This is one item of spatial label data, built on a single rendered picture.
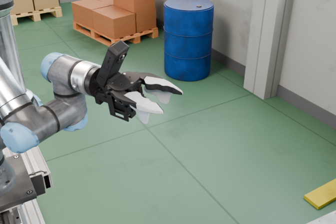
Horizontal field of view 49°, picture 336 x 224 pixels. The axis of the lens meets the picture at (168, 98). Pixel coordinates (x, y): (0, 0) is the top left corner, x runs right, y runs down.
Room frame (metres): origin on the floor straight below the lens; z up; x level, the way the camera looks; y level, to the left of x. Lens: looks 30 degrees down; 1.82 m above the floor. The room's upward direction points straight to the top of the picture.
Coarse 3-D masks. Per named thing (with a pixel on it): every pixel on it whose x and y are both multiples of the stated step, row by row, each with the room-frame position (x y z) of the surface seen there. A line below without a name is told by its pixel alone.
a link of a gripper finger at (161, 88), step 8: (144, 80) 0.70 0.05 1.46; (152, 80) 0.70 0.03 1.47; (160, 80) 0.69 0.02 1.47; (144, 88) 0.71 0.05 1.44; (152, 88) 0.69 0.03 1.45; (160, 88) 0.68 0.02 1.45; (168, 88) 0.67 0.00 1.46; (176, 88) 0.67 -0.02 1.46; (160, 96) 0.70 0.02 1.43; (168, 96) 0.69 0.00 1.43
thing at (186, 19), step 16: (176, 0) 3.89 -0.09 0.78; (192, 0) 3.89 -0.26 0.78; (208, 0) 3.89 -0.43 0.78; (176, 16) 3.57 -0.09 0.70; (192, 16) 3.53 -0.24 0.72; (208, 16) 3.61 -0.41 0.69; (176, 32) 3.57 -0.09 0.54; (192, 32) 3.53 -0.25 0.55; (208, 32) 3.62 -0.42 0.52; (176, 48) 3.57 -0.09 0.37; (192, 48) 3.53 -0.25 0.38; (208, 48) 3.64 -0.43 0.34; (176, 64) 3.57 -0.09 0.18; (192, 64) 3.53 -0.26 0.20; (208, 64) 3.66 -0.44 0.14; (192, 80) 3.53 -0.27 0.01
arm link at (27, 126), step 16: (0, 64) 0.75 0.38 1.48; (0, 80) 0.72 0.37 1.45; (16, 80) 0.76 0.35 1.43; (0, 96) 0.70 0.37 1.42; (16, 96) 0.71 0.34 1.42; (0, 112) 0.69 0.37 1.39; (16, 112) 0.69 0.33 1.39; (32, 112) 0.70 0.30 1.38; (48, 112) 0.72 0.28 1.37; (16, 128) 0.66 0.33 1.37; (32, 128) 0.67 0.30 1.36; (48, 128) 0.70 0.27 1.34; (16, 144) 0.64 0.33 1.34; (32, 144) 0.66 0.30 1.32
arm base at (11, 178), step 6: (0, 162) 0.83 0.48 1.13; (6, 162) 0.86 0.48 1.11; (0, 168) 0.82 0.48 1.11; (6, 168) 0.84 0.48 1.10; (12, 168) 0.87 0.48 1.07; (0, 174) 0.81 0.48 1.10; (6, 174) 0.83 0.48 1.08; (12, 174) 0.85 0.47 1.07; (0, 180) 0.81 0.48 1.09; (6, 180) 0.83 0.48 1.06; (12, 180) 0.83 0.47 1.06; (0, 186) 0.80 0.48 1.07; (6, 186) 0.81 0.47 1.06; (12, 186) 0.83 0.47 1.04; (0, 192) 0.79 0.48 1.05; (6, 192) 0.80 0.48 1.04
